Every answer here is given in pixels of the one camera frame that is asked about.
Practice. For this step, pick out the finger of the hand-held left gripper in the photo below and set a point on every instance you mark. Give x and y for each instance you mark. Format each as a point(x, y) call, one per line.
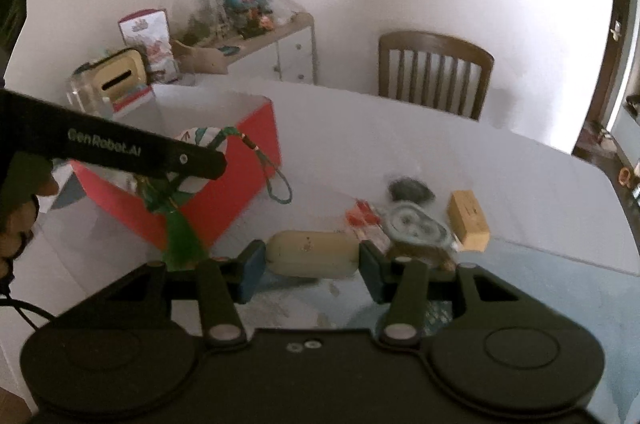
point(125, 146)

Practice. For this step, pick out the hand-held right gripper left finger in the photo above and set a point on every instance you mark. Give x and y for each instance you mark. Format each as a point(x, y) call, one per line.
point(252, 274)

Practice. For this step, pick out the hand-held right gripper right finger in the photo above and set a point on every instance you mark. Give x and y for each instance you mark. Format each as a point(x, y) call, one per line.
point(372, 275)

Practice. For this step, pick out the red orange packet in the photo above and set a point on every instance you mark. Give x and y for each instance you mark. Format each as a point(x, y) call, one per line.
point(364, 219)

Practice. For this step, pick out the cream oval pouch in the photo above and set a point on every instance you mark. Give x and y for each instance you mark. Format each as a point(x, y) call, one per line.
point(310, 254)

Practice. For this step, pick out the grey oval case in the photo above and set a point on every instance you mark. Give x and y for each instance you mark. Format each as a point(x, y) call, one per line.
point(416, 228)

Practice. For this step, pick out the red cardboard box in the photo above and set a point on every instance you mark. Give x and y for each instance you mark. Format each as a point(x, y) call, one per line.
point(227, 204)

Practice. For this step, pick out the dark scrubber ball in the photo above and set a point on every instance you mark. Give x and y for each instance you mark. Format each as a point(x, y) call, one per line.
point(411, 190)

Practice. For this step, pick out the wooden block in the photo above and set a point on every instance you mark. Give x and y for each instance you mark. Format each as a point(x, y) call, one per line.
point(469, 221)

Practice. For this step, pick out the person's left hand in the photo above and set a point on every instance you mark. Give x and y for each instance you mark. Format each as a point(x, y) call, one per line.
point(17, 226)

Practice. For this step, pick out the white box with red edge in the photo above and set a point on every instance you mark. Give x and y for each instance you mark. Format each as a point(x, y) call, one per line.
point(132, 101)

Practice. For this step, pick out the clear plastic container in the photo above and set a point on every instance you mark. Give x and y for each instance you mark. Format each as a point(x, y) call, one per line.
point(82, 89)

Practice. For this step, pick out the cream tissue box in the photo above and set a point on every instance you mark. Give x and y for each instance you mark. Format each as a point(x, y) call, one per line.
point(122, 71)

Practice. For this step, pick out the red and white printed box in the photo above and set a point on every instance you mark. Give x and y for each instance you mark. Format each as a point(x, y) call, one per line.
point(150, 39)

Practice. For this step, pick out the dark blue small item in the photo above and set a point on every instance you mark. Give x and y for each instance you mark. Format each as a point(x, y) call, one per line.
point(231, 50)

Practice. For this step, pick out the clear plastic gift bag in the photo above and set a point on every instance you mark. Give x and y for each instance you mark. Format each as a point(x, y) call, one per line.
point(202, 19)

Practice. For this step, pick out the colourful figurines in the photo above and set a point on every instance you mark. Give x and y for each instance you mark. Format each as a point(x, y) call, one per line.
point(257, 21)

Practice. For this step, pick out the white cabinet with wooden top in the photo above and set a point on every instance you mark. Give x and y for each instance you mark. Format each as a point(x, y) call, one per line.
point(295, 54)

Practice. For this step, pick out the crumpled clear plastic bag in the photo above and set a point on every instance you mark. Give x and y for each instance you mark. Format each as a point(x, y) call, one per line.
point(289, 10)

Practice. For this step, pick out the brown wooden chair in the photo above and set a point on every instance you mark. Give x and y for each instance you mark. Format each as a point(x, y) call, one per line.
point(435, 46)

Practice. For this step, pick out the brown wooden door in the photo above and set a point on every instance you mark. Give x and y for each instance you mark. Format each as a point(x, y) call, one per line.
point(617, 4)

